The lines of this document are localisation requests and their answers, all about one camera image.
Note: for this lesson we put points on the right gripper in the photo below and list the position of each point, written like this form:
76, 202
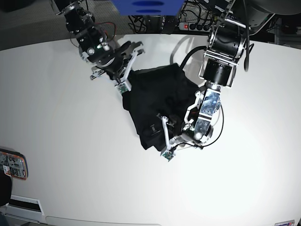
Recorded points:
118, 59

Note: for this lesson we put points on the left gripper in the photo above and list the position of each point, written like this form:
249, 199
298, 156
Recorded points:
176, 132

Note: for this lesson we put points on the black T-shirt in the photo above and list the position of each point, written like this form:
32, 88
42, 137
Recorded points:
156, 92

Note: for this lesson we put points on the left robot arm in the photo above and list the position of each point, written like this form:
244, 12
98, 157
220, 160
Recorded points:
228, 41

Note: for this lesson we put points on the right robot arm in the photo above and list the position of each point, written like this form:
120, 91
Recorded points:
95, 45

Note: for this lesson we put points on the blue plastic box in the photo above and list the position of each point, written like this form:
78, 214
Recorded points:
148, 7

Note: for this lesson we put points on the black remote control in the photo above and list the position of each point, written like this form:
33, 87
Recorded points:
169, 24

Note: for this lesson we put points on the white power strip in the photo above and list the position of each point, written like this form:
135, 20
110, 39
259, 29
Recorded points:
185, 26

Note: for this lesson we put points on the sticker label card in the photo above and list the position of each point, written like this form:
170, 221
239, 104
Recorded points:
286, 223

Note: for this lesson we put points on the black chair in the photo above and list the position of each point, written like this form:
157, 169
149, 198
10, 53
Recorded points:
5, 188

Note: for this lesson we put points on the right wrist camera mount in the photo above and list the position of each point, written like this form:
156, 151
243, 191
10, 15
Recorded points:
122, 85

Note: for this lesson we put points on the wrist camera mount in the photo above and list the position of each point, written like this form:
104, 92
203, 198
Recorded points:
122, 85
169, 151

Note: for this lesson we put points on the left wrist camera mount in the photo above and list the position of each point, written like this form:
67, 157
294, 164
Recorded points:
169, 151

